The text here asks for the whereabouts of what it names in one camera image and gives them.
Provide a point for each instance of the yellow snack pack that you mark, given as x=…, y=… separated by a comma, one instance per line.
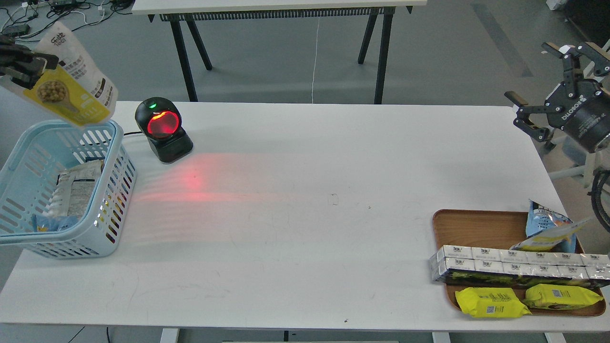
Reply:
x=559, y=297
x=491, y=302

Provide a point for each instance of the yellow snack pack left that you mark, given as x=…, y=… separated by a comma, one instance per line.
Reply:
x=491, y=302

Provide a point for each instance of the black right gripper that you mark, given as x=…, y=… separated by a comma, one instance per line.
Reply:
x=584, y=114

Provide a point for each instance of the blue snack pouch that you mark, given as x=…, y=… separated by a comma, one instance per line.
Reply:
x=549, y=231

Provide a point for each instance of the yellow snack pack right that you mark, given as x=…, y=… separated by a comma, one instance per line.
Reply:
x=559, y=297

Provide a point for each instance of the blue snack bag in basket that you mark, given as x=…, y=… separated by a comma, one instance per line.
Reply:
x=43, y=223

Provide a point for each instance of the white snack bag in basket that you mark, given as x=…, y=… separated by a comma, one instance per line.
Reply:
x=74, y=188

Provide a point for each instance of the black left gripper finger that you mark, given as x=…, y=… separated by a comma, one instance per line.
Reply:
x=26, y=68
x=7, y=44

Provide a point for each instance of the yellow white snack pouch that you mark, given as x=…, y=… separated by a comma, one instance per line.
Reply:
x=76, y=90

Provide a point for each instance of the light blue plastic basket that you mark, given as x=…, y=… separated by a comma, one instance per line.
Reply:
x=29, y=177

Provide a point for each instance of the black barcode scanner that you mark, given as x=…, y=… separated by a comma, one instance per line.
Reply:
x=160, y=121

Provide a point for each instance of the black-legged background table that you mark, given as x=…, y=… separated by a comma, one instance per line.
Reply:
x=290, y=38

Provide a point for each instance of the white boxed snack multipack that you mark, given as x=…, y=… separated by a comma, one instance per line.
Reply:
x=476, y=266

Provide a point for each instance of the brown wooden tray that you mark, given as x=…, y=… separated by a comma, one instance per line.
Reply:
x=491, y=229

